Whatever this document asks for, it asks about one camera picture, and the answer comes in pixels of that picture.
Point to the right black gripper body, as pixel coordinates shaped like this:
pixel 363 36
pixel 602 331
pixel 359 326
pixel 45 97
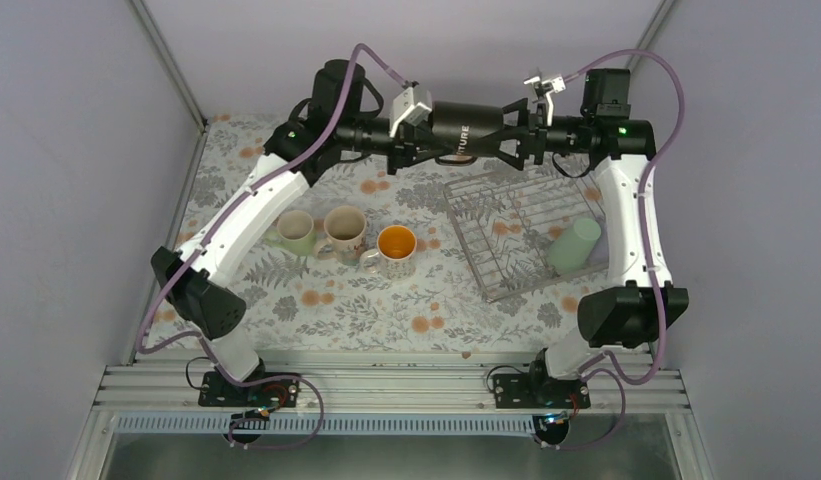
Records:
pixel 539 138

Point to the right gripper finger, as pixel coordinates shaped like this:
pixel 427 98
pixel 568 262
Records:
pixel 508 153
pixel 516 115

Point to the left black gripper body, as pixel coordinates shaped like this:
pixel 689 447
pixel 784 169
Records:
pixel 347 133

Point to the black mug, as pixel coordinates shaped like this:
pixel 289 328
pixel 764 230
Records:
pixel 463 128

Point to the metal wire dish rack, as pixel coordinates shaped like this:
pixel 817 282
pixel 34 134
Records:
pixel 505 222

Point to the beige pineapple mug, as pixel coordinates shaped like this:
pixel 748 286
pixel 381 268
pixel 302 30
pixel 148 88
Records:
pixel 344 236

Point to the white iridescent patterned mug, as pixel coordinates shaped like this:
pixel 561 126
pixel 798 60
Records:
pixel 393 256

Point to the mint green tumbler cup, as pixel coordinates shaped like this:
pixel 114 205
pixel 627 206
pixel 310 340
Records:
pixel 571 250

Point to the light green mug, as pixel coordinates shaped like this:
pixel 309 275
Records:
pixel 294 232

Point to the lavender tumbler cup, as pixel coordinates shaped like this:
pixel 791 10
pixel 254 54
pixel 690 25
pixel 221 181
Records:
pixel 600 252

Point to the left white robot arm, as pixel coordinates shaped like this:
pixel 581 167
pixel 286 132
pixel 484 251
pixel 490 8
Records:
pixel 194 277

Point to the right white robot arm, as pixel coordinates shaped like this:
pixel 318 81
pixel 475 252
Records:
pixel 625 324

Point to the floral tablecloth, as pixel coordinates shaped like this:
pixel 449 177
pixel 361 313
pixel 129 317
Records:
pixel 303 303

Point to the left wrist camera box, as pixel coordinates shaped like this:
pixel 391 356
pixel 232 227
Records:
pixel 412 106

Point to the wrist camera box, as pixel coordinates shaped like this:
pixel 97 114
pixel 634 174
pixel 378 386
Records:
pixel 544 88
pixel 412 106

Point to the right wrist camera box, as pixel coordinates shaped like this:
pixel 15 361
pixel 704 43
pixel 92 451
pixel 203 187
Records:
pixel 544 88

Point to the right corner aluminium post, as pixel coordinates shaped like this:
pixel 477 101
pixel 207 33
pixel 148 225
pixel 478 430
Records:
pixel 656 24

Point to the corner aluminium post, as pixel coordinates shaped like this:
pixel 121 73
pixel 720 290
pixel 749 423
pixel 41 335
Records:
pixel 656 24
pixel 168 62

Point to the left corner aluminium post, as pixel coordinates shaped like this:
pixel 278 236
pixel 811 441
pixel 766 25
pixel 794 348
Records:
pixel 168 62

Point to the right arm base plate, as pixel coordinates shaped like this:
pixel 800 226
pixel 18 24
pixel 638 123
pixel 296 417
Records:
pixel 521 391

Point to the aluminium rail frame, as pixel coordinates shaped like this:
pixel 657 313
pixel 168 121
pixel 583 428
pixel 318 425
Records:
pixel 349 381

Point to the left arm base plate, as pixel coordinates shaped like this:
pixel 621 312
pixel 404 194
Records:
pixel 218 392

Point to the grey slotted cable duct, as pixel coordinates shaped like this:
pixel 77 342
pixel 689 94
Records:
pixel 332 424

